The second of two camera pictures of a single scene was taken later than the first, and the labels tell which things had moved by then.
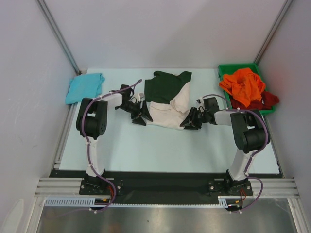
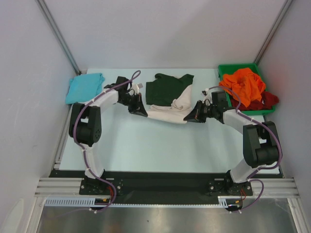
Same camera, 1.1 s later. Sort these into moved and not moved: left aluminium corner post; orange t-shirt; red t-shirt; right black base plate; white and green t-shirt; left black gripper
Moved: white and green t-shirt; left black gripper
Not moved: right black base plate; orange t-shirt; red t-shirt; left aluminium corner post
